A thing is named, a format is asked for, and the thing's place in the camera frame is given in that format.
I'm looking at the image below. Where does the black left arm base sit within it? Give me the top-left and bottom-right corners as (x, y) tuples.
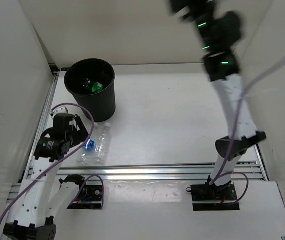
(67, 185), (104, 210)

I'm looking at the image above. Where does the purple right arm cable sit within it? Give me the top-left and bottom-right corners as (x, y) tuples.
(208, 37), (285, 206)

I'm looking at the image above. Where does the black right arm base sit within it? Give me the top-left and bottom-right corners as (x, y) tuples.
(186, 184), (240, 212)

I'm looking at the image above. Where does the clear unlabelled water bottle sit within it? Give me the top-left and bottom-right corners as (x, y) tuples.
(95, 122), (112, 164)

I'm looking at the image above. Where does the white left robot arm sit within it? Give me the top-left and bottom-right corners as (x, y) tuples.
(2, 103), (94, 240)

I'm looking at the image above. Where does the aluminium table front rail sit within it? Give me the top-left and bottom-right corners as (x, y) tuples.
(24, 162), (261, 181)

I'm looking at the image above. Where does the clear water bottle blue label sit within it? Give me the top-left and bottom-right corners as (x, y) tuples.
(76, 122), (100, 165)

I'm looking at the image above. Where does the black plastic waste bin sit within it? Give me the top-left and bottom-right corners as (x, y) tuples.
(64, 58), (116, 123)

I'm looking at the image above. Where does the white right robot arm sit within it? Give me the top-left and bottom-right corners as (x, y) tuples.
(169, 0), (267, 200)

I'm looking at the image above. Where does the green plastic soda bottle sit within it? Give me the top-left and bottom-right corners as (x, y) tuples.
(81, 78), (104, 95)

